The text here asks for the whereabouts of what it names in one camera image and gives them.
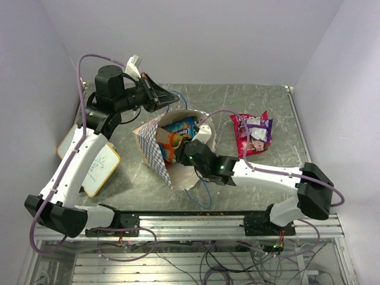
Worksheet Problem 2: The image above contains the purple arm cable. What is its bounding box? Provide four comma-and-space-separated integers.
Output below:
28, 54, 128, 255
198, 109, 345, 207

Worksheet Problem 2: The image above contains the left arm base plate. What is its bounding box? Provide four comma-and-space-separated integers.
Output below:
85, 213, 140, 238

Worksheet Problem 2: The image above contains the orange snack packet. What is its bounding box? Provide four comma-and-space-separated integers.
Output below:
156, 128, 184, 163

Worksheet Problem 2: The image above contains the aluminium frame rail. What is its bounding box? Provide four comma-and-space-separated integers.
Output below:
31, 214, 345, 240

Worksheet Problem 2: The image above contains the small whiteboard yellow frame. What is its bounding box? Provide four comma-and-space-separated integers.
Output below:
57, 124, 121, 198

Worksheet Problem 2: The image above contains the blue checkered paper bag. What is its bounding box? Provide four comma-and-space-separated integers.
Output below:
132, 106, 209, 192

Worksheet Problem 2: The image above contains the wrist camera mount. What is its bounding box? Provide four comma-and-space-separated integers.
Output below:
192, 124, 213, 145
125, 55, 141, 81

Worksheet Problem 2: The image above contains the red chips bag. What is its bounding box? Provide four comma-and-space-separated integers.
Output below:
230, 111, 273, 159

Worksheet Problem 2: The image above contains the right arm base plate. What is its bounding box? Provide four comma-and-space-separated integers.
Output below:
239, 211, 296, 236

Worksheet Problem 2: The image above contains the blue snack bag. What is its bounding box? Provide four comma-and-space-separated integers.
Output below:
163, 116, 197, 138

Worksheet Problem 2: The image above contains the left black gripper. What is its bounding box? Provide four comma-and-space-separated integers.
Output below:
115, 72, 181, 113

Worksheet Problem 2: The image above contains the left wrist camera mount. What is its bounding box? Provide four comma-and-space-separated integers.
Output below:
125, 55, 141, 81

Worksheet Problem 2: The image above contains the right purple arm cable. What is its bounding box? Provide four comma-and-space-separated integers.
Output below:
198, 109, 345, 207

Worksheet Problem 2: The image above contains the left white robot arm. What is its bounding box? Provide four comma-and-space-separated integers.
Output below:
24, 65, 179, 238

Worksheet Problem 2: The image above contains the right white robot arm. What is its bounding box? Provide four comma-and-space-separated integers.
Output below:
175, 140, 333, 235

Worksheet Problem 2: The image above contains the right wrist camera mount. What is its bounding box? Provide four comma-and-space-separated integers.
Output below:
192, 124, 213, 145

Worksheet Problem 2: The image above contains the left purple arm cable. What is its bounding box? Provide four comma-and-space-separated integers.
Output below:
28, 54, 128, 255

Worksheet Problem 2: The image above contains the purple snack packet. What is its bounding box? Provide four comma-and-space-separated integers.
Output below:
238, 117, 273, 143

